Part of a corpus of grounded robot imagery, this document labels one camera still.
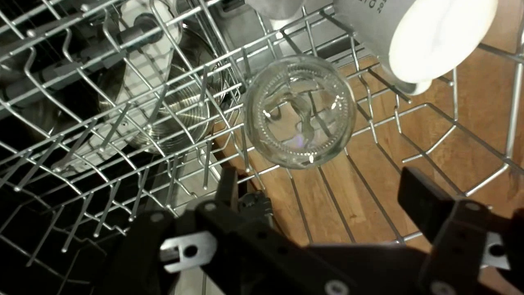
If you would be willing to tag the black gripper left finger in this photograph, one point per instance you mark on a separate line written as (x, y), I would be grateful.
(246, 263)

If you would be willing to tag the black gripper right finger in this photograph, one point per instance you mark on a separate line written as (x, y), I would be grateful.
(464, 240)

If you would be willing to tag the clear drinking glass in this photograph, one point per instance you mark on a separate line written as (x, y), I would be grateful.
(297, 112)

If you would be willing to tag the black rack wheel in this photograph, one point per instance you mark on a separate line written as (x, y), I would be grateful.
(255, 205)

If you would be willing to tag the white ceramic mug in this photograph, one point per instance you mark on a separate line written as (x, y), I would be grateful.
(436, 38)

